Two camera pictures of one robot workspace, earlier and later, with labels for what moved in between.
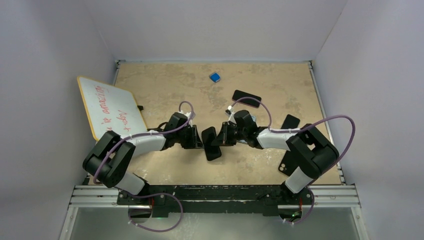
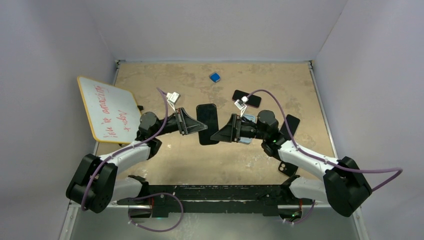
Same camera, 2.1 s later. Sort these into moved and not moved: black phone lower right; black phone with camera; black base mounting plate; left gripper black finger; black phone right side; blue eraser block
Moved: left gripper black finger; black phone with camera
Not moved: black phone lower right; blue eraser block; black phone right side; black base mounting plate
